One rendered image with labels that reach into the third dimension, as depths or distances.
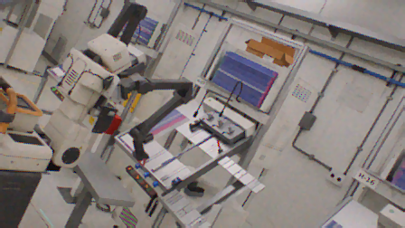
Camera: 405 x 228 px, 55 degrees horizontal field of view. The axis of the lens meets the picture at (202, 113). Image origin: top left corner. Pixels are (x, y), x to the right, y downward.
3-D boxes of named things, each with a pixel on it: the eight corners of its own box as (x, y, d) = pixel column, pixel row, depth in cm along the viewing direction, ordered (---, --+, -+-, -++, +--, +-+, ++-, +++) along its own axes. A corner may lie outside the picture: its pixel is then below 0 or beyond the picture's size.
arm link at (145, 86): (188, 74, 236) (199, 81, 231) (180, 93, 241) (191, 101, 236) (130, 72, 203) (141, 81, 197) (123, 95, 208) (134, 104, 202)
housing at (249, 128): (247, 145, 266) (246, 128, 258) (203, 116, 299) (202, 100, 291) (256, 139, 270) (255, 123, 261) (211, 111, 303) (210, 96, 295)
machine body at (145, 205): (153, 285, 262) (194, 207, 255) (107, 223, 310) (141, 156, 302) (212, 278, 309) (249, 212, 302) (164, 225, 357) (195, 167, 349)
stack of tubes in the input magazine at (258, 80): (257, 108, 258) (277, 71, 255) (210, 80, 293) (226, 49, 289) (267, 112, 267) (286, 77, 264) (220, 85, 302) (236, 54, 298)
